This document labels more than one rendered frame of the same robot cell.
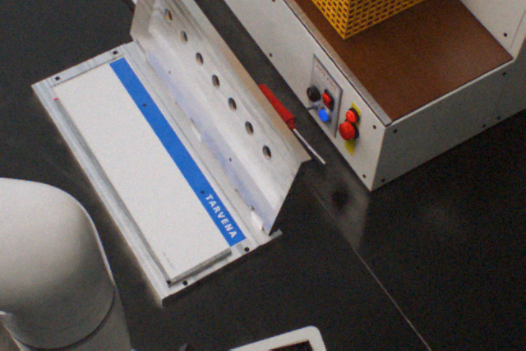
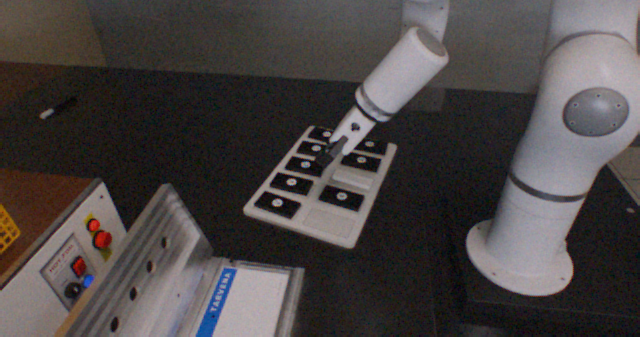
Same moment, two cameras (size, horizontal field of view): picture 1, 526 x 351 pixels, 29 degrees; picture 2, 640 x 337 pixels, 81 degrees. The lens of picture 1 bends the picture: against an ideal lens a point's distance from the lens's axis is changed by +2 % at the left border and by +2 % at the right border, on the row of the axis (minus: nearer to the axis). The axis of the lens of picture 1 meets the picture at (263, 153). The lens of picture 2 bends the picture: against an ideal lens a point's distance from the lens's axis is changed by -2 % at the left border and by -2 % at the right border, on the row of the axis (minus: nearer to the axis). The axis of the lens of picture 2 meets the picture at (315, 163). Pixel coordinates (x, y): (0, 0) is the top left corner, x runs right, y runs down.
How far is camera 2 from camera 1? 1.24 m
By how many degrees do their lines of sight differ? 78
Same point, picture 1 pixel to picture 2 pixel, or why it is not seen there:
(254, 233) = (217, 265)
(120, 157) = not seen: outside the picture
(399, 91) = (62, 189)
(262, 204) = (199, 251)
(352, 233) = not seen: hidden behind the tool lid
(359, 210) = not seen: hidden behind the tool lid
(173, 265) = (279, 282)
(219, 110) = (141, 321)
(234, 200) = (202, 294)
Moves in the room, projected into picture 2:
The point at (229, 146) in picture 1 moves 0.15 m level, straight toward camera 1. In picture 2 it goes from (170, 294) to (239, 239)
